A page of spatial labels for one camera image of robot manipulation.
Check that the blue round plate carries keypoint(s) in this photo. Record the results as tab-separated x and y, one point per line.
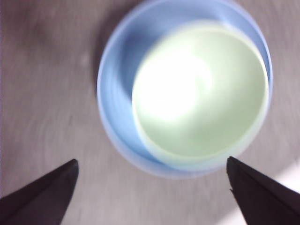
114	98

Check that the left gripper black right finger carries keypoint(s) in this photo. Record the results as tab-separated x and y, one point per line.
264	201

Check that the green ribbed bowl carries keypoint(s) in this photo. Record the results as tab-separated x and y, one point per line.
199	93

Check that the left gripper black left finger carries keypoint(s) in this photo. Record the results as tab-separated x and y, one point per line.
39	201

